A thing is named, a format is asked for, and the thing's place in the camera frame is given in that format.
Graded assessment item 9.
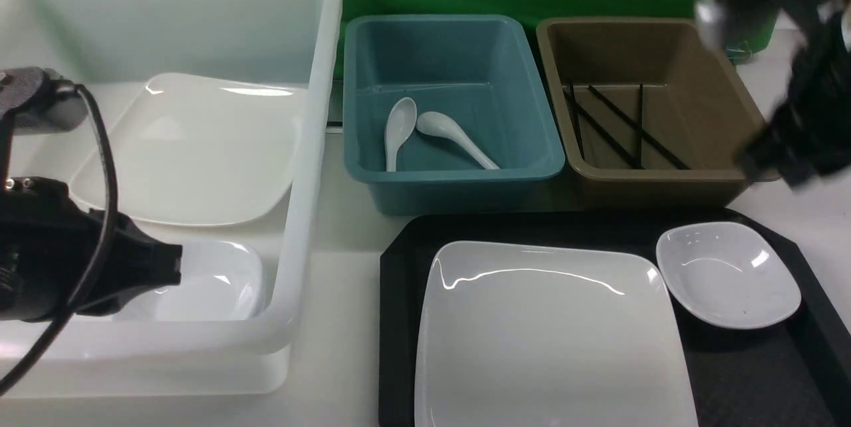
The white bowl in tub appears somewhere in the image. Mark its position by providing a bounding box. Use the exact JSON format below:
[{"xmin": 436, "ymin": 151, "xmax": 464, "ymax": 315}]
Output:
[{"xmin": 112, "ymin": 240, "xmax": 265, "ymax": 322}]

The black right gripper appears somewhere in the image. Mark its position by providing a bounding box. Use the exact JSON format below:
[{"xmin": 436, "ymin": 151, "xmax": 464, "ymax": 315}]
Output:
[{"xmin": 733, "ymin": 12, "xmax": 850, "ymax": 188}]

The large white square plate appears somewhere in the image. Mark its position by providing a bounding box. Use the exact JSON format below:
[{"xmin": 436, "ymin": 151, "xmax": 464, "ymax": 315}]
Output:
[{"xmin": 414, "ymin": 240, "xmax": 698, "ymax": 426}]

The teal plastic bin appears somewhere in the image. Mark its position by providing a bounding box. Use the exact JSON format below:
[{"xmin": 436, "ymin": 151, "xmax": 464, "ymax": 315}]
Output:
[{"xmin": 342, "ymin": 15, "xmax": 565, "ymax": 217}]

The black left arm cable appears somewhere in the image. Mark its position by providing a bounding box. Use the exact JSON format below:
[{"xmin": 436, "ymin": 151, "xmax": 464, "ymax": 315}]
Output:
[{"xmin": 0, "ymin": 81, "xmax": 120, "ymax": 396}]

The white spoon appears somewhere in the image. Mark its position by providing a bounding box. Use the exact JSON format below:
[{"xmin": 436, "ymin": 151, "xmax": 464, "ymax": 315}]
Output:
[
  {"xmin": 384, "ymin": 97, "xmax": 418, "ymax": 172},
  {"xmin": 416, "ymin": 111, "xmax": 501, "ymax": 170}
]

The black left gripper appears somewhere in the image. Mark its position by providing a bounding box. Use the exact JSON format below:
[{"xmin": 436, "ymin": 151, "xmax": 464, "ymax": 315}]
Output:
[{"xmin": 1, "ymin": 178, "xmax": 183, "ymax": 322}]

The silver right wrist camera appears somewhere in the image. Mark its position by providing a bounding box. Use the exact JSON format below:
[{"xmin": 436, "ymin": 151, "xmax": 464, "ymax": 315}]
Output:
[{"xmin": 693, "ymin": 0, "xmax": 782, "ymax": 49}]

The large white plastic tub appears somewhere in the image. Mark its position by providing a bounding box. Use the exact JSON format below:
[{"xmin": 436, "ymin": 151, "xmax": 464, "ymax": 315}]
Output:
[{"xmin": 2, "ymin": 0, "xmax": 342, "ymax": 398}]

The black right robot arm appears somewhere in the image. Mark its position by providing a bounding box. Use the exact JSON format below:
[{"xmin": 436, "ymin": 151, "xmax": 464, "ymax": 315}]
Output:
[{"xmin": 727, "ymin": 0, "xmax": 850, "ymax": 190}]

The brown plastic bin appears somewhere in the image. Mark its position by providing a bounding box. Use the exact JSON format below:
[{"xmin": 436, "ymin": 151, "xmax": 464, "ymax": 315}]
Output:
[{"xmin": 536, "ymin": 17, "xmax": 764, "ymax": 209}]

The white bowl tray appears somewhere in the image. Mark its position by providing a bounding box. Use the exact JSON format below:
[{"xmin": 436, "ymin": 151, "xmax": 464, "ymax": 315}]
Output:
[{"xmin": 656, "ymin": 221, "xmax": 802, "ymax": 331}]

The white square plate in tub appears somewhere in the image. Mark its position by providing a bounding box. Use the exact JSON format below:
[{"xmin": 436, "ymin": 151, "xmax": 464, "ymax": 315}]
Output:
[{"xmin": 89, "ymin": 72, "xmax": 309, "ymax": 227}]

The black chopstick in brown bin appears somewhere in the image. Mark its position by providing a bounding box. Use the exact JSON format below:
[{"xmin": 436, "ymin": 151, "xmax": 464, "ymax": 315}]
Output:
[{"xmin": 562, "ymin": 86, "xmax": 641, "ymax": 170}]

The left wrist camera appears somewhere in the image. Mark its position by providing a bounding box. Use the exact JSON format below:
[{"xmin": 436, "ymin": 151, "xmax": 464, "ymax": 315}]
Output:
[{"xmin": 1, "ymin": 67, "xmax": 88, "ymax": 135}]

